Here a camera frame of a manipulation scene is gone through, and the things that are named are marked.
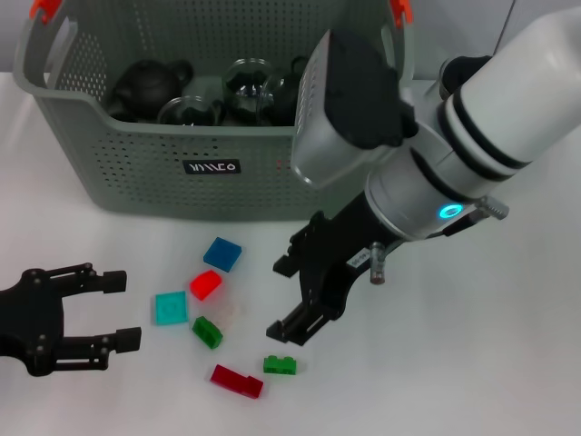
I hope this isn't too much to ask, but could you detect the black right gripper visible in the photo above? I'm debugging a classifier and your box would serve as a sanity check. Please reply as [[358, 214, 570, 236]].
[[265, 192, 397, 347]]

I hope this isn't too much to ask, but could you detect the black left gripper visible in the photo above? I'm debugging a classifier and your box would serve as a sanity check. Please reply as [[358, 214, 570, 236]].
[[0, 262, 143, 377]]

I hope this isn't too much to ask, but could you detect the teal building brick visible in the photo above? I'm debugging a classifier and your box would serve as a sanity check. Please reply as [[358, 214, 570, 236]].
[[151, 290, 190, 327]]

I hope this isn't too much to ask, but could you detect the green two-stud brick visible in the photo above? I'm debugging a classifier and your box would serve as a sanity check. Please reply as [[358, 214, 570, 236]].
[[262, 354, 300, 376]]

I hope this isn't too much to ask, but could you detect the red sloped building brick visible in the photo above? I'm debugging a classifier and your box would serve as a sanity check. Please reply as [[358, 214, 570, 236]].
[[189, 268, 223, 301]]

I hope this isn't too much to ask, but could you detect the dark red long brick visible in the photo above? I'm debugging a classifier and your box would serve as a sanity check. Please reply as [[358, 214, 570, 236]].
[[210, 362, 264, 400]]

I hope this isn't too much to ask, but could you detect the grey-green perforated storage bin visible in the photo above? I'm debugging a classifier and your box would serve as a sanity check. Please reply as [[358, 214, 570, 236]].
[[12, 0, 414, 223]]

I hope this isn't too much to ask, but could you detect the white two-stud plate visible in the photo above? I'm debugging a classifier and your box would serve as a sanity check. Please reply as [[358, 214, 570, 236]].
[[211, 302, 246, 331]]

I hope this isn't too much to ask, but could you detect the blue flat building brick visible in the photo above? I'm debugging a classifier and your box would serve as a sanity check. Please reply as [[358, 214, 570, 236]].
[[202, 235, 243, 273]]

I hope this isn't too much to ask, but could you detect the green building brick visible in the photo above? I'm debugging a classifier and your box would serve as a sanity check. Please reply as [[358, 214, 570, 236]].
[[191, 316, 225, 351]]

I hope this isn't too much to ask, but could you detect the black clay teapot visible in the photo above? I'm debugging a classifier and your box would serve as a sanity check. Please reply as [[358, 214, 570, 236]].
[[108, 58, 195, 123]]

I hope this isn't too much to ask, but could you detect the glass pitcher with black handle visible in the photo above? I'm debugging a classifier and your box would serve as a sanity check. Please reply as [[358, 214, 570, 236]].
[[426, 54, 494, 110]]

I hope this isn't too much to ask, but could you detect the orange bin handle clip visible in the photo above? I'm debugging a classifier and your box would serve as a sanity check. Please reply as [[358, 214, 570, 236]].
[[389, 0, 414, 29], [27, 0, 63, 24]]

